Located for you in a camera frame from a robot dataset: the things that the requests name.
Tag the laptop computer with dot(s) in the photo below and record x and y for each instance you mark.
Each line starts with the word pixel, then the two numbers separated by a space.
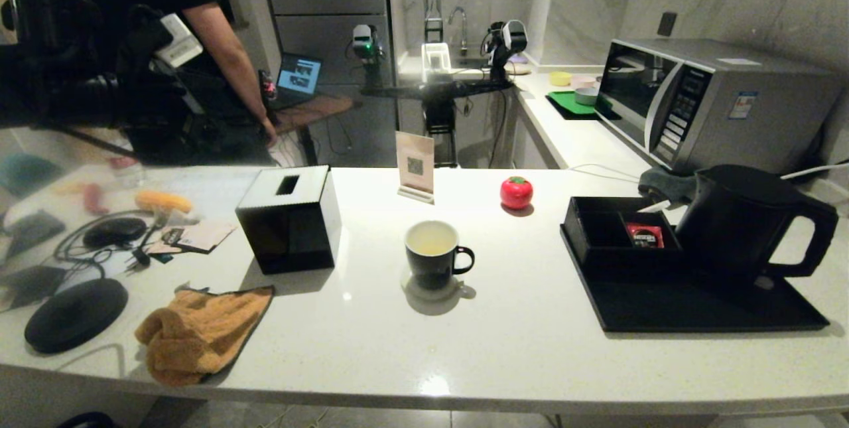
pixel 300 75

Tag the black serving tray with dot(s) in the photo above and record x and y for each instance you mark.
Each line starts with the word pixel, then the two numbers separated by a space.
pixel 663 308

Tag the grey-green bowl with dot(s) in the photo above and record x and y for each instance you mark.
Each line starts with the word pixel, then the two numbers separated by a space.
pixel 587 97

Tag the QR code sign stand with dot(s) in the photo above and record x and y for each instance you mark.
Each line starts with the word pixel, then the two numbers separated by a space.
pixel 415 162

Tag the red tomato-shaped timer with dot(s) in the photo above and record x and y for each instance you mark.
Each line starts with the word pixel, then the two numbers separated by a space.
pixel 516 193

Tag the dark grey cloth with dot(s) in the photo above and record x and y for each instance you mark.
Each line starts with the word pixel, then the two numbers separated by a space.
pixel 663 184

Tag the yellow bowl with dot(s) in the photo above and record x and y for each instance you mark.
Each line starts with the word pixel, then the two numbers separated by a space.
pixel 560 78

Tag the black electric kettle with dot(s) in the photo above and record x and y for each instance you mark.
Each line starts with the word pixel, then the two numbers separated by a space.
pixel 729 229

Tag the black mug white inside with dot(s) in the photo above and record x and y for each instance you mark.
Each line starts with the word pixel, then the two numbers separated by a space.
pixel 431 272

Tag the black device with red light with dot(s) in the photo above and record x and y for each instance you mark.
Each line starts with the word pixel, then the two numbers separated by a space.
pixel 268 86

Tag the silver microwave oven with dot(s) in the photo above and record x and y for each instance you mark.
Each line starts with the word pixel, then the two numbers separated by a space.
pixel 749 109

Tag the white base cabinet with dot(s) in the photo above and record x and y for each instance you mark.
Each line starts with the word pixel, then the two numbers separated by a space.
pixel 537 136

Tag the person in black shirt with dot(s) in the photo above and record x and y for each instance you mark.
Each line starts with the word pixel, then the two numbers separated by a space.
pixel 219 50

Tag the white paper stick packet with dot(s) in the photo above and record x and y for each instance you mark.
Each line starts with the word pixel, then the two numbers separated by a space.
pixel 654 206

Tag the black round kettle base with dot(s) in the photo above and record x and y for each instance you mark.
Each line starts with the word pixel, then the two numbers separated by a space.
pixel 76 315

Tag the chrome faucet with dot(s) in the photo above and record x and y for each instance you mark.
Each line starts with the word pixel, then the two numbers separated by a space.
pixel 464 33

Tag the white round coaster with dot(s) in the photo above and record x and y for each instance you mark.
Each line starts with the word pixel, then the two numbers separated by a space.
pixel 414 292

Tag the small purple object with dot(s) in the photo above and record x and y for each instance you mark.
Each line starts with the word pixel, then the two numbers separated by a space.
pixel 519 58

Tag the black compartment box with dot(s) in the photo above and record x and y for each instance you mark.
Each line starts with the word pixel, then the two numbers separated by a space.
pixel 617 261

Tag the clear plastic bag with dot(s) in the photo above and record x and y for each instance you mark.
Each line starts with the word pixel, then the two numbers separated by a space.
pixel 180 217

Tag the red chili pepper toy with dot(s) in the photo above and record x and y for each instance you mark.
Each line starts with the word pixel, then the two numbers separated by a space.
pixel 95 198

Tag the orange towel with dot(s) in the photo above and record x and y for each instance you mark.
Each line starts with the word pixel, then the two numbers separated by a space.
pixel 199 335

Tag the dark wall socket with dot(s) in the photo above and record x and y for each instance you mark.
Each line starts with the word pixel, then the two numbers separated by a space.
pixel 666 24

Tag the white rig box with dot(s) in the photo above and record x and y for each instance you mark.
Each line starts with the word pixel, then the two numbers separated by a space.
pixel 436 61

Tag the pink bowl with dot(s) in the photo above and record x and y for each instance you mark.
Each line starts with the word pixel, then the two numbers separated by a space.
pixel 584 81

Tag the black oval mouse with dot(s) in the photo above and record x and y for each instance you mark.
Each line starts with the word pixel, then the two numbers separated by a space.
pixel 115 232

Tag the grey upright rig post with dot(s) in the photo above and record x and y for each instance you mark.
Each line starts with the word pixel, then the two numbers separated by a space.
pixel 432 11

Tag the black rounded floor object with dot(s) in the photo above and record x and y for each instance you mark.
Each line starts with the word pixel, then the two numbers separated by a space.
pixel 86 421

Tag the green tray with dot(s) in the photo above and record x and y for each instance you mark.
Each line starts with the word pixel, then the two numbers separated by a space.
pixel 564 104

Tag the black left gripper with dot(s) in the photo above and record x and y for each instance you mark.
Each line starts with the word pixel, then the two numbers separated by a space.
pixel 149 93

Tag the red-capped water bottle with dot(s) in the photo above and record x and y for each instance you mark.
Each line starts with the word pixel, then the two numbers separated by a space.
pixel 126 169

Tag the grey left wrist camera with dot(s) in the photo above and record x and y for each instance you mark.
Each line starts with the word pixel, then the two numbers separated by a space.
pixel 180 40

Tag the black tissue box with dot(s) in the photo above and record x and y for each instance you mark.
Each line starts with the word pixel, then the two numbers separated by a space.
pixel 292 242

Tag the yellow toy corn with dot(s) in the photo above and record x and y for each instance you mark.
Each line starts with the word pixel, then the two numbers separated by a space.
pixel 164 201

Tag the black pouch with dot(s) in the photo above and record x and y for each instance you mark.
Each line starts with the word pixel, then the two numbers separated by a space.
pixel 33 231

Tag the teal rounded object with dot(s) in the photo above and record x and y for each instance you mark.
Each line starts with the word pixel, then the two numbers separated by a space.
pixel 30 174

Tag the red Nescafe coffee sachet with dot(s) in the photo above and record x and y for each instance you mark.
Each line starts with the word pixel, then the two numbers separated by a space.
pixel 643 235

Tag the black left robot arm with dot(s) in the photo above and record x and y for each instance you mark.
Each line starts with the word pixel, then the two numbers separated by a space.
pixel 53 76

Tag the black rig stand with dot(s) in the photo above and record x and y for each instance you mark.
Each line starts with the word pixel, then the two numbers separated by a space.
pixel 438 89

